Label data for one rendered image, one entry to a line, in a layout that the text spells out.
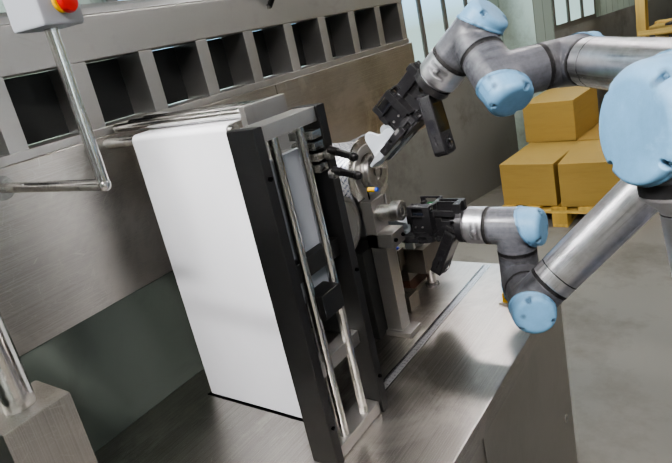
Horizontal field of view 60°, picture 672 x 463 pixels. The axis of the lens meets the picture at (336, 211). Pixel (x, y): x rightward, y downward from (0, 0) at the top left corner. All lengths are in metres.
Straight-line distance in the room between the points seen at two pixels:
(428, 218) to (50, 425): 0.76
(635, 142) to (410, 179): 3.68
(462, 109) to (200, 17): 3.54
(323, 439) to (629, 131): 0.63
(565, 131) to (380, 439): 3.75
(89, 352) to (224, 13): 0.78
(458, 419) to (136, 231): 0.69
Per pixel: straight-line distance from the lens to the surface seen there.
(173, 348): 1.30
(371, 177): 1.18
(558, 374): 1.55
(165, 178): 1.06
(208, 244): 1.04
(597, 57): 0.92
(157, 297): 1.25
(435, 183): 4.48
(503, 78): 0.93
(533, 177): 4.12
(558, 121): 4.57
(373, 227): 1.18
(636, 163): 0.62
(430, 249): 1.37
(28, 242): 1.10
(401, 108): 1.08
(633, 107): 0.61
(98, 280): 1.17
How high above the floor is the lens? 1.54
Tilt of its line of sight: 17 degrees down
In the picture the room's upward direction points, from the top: 12 degrees counter-clockwise
